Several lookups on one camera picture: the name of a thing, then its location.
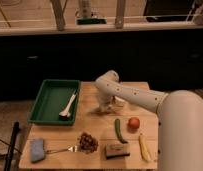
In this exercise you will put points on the green chili pepper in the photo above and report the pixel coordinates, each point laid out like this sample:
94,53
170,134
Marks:
118,131

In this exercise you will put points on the blue folded cloth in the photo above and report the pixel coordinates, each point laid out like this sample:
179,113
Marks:
37,152

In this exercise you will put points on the green base white post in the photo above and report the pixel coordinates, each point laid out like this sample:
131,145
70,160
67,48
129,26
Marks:
85,16

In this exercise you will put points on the white brush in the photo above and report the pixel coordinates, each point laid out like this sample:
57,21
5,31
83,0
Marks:
65,112

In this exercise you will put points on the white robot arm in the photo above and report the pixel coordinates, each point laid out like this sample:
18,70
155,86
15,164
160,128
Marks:
180,114

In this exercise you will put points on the black pole stand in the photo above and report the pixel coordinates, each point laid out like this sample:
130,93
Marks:
11,147

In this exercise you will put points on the yellow green sponge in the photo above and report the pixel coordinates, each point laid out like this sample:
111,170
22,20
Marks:
116,150

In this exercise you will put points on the metal fork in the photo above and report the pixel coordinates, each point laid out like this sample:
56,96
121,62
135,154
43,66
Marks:
70,149

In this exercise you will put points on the green plastic tray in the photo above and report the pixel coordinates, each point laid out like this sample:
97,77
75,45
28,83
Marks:
52,98

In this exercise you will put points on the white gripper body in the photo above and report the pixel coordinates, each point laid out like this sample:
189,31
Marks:
105,102

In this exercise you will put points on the brown grape bunch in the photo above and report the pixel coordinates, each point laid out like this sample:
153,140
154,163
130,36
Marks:
88,143

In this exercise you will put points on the red tomato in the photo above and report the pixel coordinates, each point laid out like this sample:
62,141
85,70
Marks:
134,123

